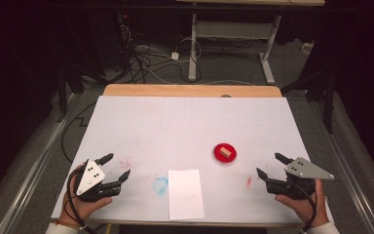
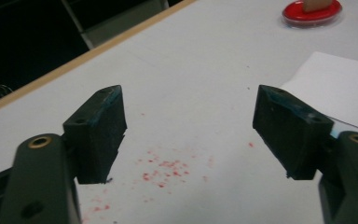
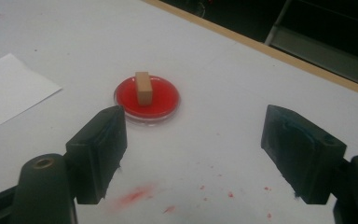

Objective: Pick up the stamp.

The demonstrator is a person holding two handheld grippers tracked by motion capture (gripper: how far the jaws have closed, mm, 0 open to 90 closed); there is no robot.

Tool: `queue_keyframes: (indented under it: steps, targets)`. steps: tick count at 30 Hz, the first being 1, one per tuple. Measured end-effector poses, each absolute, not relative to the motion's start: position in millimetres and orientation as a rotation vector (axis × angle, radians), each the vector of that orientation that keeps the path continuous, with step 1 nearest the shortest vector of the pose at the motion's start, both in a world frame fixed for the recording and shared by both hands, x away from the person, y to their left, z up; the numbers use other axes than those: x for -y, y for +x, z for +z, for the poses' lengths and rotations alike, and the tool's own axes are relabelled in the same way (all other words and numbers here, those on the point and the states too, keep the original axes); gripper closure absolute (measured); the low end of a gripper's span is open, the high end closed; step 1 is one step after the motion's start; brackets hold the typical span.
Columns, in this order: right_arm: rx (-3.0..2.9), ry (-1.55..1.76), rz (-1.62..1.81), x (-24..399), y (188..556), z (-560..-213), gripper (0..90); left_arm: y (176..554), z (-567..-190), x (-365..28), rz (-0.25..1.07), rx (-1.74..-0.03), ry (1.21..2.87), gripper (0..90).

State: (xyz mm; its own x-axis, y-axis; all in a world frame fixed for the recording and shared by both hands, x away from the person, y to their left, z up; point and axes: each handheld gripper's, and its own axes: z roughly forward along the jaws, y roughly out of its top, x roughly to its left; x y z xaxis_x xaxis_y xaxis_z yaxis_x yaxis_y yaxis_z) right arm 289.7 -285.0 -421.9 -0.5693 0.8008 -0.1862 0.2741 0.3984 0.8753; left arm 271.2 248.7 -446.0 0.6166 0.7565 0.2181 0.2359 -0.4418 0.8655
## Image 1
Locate person's left hand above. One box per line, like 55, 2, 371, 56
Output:
57, 164, 114, 226

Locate white paper sheet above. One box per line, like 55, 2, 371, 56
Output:
168, 169, 206, 221

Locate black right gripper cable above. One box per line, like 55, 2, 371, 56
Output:
288, 179, 318, 234

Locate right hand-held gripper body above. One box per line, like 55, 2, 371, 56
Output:
265, 156, 335, 201

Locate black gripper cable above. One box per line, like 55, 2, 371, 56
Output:
288, 179, 318, 234
65, 169, 98, 234

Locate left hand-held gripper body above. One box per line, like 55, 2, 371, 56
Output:
75, 158, 123, 203

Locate black stand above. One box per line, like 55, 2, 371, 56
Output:
56, 62, 87, 124
281, 69, 339, 135

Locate metal floor rail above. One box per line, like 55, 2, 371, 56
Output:
305, 97, 374, 234
0, 93, 81, 234

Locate tangle of floor cables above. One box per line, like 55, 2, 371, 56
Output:
116, 13, 204, 85

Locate white board table cover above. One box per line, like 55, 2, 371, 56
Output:
51, 95, 335, 226

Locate small wooden block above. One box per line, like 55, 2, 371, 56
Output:
218, 146, 232, 159

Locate person's right hand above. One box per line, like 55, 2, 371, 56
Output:
275, 177, 329, 228

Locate round red dish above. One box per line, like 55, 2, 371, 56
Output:
212, 142, 238, 165

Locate black floor cable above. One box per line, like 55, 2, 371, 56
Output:
60, 101, 97, 164

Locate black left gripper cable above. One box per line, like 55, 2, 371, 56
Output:
65, 169, 98, 234

